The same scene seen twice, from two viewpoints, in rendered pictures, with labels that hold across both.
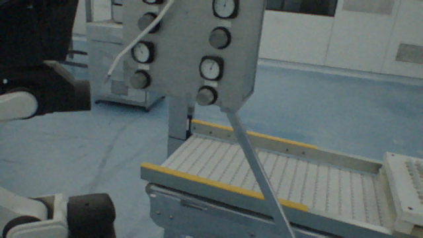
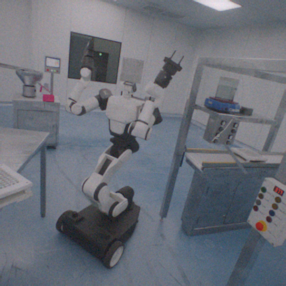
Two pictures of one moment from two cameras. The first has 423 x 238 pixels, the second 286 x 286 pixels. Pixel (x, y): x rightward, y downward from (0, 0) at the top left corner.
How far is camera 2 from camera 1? 1.55 m
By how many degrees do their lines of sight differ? 37
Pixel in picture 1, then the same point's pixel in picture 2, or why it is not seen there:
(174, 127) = (179, 151)
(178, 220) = (209, 174)
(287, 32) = (93, 92)
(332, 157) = (220, 151)
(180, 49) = (224, 133)
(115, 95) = not seen: hidden behind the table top
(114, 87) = not seen: hidden behind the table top
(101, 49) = (24, 114)
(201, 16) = (230, 127)
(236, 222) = (222, 170)
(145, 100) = (55, 142)
